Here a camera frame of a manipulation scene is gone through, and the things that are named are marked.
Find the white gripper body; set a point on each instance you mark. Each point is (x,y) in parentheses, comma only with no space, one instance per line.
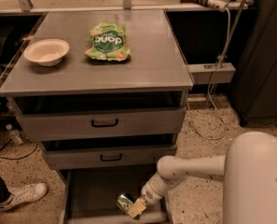
(149,194)

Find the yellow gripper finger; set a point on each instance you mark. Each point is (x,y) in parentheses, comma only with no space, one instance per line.
(137,207)

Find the green soda can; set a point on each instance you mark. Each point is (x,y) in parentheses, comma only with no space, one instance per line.
(125,201)

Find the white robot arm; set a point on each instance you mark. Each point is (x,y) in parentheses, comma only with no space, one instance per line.
(248,172)

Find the bottom grey open drawer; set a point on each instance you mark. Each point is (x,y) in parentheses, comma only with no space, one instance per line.
(91,196)

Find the middle grey drawer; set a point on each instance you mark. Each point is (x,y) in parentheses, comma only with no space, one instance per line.
(106,157)

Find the grey drawer cabinet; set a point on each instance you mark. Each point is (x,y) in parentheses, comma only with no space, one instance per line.
(154,77)

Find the top grey drawer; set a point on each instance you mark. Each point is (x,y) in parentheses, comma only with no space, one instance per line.
(69,126)

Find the white sneaker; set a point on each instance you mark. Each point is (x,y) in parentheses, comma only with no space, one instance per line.
(26,194)

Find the plastic bottle on floor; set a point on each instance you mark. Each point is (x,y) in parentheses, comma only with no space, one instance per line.
(14,134)

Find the dark cabinet on right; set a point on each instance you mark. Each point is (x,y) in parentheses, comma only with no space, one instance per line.
(253,90)

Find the green snack bag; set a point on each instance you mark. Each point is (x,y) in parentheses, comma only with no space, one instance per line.
(108,43)

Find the white paper bowl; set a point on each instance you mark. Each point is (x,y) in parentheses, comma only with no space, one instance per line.
(47,53)

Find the grey side bracket shelf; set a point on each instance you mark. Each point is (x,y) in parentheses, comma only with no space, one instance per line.
(208,73)

